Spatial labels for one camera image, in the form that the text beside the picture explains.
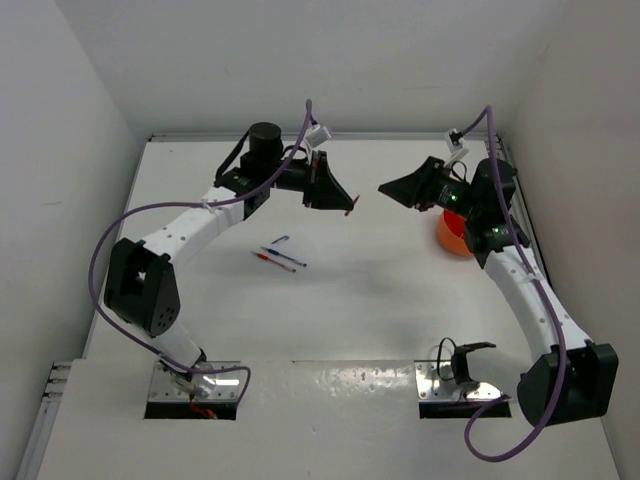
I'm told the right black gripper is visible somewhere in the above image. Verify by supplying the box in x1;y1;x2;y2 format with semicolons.
378;156;480;220

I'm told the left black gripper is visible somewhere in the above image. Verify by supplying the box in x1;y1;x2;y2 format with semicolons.
263;150;353;210

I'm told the red ballpoint pen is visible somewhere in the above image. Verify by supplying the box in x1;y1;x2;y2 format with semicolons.
251;251;297;273

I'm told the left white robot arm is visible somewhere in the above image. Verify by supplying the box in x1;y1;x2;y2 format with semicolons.
103;121;355;379

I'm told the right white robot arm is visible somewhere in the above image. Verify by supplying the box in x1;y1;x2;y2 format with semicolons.
378;157;619;425

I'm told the orange divided container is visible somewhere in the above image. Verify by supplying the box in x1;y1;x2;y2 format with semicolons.
436;210;472;258

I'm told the blue ballpoint pen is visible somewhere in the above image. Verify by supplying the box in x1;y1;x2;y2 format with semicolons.
260;246;308;268

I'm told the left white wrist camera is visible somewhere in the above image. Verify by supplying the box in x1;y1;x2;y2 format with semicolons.
304;124;332;150

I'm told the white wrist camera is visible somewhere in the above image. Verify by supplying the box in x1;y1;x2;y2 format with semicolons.
304;124;332;150
445;129;469;161

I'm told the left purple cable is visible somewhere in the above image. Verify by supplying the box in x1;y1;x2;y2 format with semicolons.
88;98;314;406

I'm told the purple cable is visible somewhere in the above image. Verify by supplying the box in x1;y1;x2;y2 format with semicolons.
463;104;568;462
88;98;314;406

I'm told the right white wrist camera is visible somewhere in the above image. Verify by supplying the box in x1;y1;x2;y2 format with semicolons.
445;129;469;161

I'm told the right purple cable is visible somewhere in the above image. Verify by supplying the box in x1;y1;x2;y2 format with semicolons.
463;104;568;462

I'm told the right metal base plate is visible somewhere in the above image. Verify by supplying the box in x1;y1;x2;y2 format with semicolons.
414;361;502;404

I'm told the metal base plate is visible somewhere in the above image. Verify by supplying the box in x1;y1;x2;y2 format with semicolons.
414;361;502;404
148;361;240;403

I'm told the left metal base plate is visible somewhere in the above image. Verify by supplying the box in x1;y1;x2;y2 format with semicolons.
148;361;240;403

